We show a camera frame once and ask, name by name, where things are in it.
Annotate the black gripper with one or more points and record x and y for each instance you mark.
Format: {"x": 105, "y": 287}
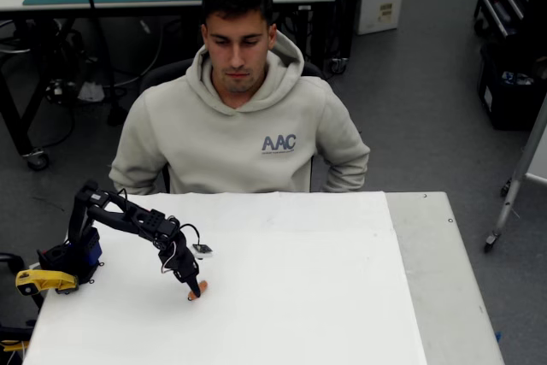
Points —
{"x": 186, "y": 271}

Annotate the orange food piece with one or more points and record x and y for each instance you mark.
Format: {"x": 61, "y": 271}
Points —
{"x": 204, "y": 286}

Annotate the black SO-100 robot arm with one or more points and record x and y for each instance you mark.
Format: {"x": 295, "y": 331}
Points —
{"x": 115, "y": 217}

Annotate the large white paper sheet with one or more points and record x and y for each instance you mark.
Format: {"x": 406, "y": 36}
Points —
{"x": 278, "y": 275}

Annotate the man in beige hoodie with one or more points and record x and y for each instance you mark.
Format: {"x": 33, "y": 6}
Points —
{"x": 222, "y": 138}

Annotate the yellow table clamp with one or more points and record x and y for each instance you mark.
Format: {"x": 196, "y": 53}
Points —
{"x": 45, "y": 281}

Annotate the yellow black clamp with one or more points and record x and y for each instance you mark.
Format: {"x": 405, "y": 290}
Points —
{"x": 15, "y": 339}

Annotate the black caster wheel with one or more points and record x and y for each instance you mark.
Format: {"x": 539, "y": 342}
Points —
{"x": 37, "y": 160}

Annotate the white bag on floor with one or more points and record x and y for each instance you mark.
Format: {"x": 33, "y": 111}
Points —
{"x": 90, "y": 92}

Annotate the black slanted pole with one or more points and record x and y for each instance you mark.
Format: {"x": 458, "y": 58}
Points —
{"x": 92, "y": 1}

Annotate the grey wheeled stand leg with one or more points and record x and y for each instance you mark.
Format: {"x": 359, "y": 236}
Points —
{"x": 513, "y": 194}

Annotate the black storage bin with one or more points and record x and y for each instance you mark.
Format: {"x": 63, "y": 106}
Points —
{"x": 504, "y": 104}

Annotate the small white camera board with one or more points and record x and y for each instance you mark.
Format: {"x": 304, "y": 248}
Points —
{"x": 202, "y": 250}

